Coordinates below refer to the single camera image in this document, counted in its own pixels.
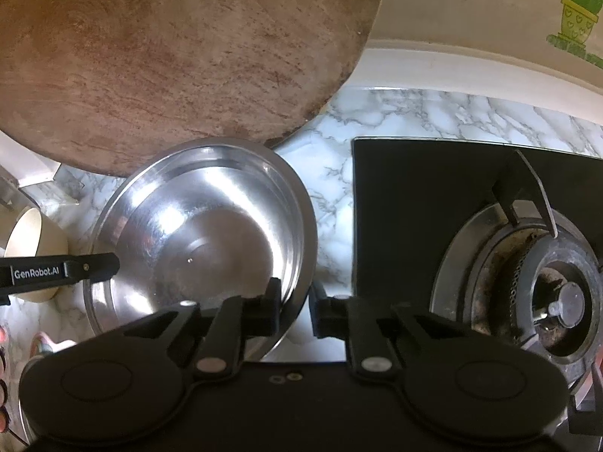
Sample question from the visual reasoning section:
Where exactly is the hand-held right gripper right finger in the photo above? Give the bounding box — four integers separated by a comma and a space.
308, 281, 454, 384

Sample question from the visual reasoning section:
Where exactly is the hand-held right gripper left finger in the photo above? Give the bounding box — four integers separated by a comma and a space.
123, 277, 283, 383

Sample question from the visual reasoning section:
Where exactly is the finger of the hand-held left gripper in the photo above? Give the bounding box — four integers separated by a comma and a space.
0, 252, 122, 307

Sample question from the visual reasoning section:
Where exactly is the cream bowl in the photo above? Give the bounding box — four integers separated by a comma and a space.
4, 206, 71, 303

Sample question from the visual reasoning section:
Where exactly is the pink pot with steel interior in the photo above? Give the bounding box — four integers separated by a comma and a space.
28, 331, 78, 368

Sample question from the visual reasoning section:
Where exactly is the stainless steel bowl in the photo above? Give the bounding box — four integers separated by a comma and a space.
83, 137, 318, 364

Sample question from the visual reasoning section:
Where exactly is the black gas stove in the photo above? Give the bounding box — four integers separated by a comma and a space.
352, 137, 603, 436

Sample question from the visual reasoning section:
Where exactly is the gas burner grate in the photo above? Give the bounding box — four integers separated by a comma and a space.
430, 149, 603, 388

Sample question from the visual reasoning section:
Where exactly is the round wooden cutting board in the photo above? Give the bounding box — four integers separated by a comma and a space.
0, 0, 388, 178

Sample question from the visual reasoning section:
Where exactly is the cactus wall sticker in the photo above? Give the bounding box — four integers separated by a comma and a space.
396, 0, 603, 69

